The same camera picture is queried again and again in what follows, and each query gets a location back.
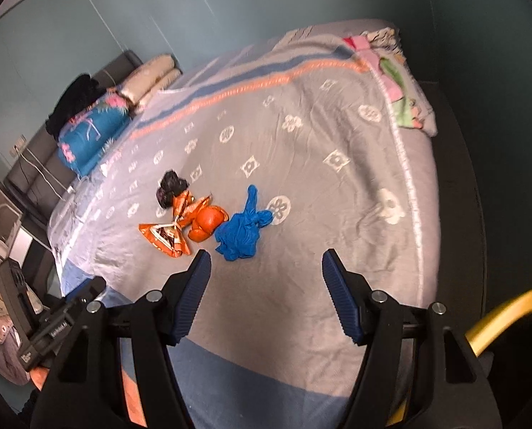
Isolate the yellow rimmed black trash bin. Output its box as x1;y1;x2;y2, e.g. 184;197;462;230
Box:
389;285;532;429

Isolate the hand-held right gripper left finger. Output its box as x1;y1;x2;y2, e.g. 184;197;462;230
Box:
30;249;213;429

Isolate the colourful folded blanket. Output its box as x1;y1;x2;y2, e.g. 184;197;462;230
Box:
341;27;439;138

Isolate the orange plastic bag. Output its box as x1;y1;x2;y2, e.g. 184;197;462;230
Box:
187;204;230;243

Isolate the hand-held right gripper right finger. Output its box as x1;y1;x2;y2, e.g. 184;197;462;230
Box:
322;248;503;429

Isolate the white cable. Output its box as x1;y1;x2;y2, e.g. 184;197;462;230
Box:
21;147;72;199

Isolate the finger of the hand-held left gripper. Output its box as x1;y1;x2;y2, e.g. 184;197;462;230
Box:
64;276;108;310

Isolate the dark bed frame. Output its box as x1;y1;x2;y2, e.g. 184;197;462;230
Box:
417;78;491;307

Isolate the printed cloth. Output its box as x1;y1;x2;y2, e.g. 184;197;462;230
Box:
0;272;44;386

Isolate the orange snack wrapper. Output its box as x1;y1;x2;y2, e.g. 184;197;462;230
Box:
138;191;214;258

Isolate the white desk lamp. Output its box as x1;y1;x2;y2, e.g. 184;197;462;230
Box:
0;203;26;238

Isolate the cream pillow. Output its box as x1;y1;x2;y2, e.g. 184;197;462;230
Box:
134;69;183;110
120;54;177;100

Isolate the grey upholstered headboard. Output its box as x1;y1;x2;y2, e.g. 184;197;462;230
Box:
4;51;144;221

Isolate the black plastic bag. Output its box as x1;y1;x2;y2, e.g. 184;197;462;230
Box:
155;170;190;209

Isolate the blue floral pillow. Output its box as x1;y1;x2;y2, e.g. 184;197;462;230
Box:
55;87;135;178

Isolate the bed with grey blanket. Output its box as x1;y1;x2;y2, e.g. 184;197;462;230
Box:
49;18;444;429

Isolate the white shelf unit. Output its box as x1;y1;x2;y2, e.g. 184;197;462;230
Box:
0;161;41;274

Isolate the black cloth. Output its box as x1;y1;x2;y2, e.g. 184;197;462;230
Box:
45;74;111;137

